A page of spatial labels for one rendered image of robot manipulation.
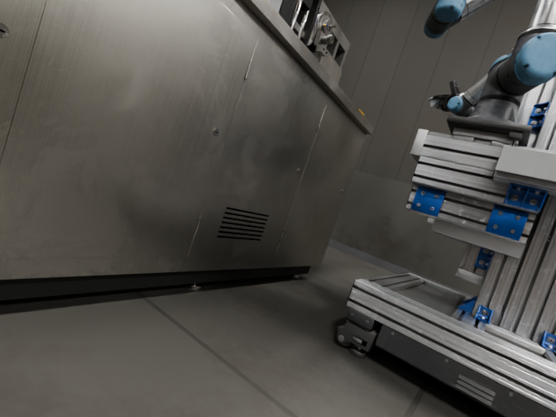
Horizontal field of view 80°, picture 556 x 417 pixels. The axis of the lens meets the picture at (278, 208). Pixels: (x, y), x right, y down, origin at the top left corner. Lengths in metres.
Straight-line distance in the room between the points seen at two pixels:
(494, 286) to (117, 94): 1.26
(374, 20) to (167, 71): 3.87
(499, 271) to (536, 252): 0.12
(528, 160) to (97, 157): 1.03
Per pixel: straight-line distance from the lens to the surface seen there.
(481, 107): 1.28
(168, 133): 0.87
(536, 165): 1.08
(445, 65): 4.03
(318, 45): 1.78
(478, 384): 1.11
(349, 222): 3.77
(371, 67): 4.26
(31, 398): 0.70
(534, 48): 1.18
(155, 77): 0.84
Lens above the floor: 0.42
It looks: 3 degrees down
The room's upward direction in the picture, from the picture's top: 19 degrees clockwise
